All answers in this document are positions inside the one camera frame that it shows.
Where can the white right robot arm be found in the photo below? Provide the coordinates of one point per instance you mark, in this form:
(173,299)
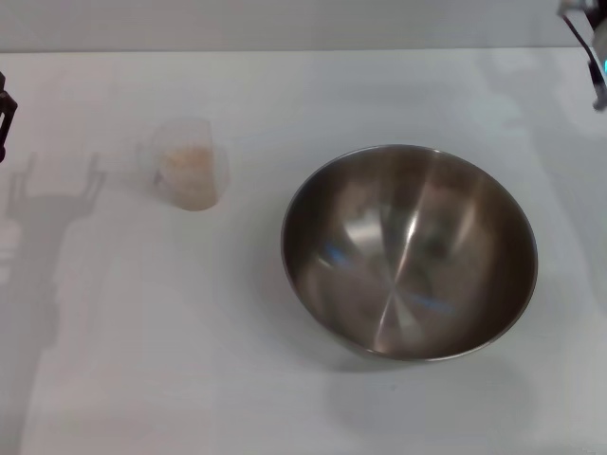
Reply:
(593,52)

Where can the pile of beige rice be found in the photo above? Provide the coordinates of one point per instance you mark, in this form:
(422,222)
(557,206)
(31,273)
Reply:
(187,177)

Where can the stainless steel mixing bowl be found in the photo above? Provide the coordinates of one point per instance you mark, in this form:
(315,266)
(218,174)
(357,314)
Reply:
(408,256)

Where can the clear plastic measuring cup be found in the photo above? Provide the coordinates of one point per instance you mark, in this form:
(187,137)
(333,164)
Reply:
(182,135)

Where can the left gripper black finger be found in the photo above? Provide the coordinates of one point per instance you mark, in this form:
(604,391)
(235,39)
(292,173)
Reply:
(5,118)

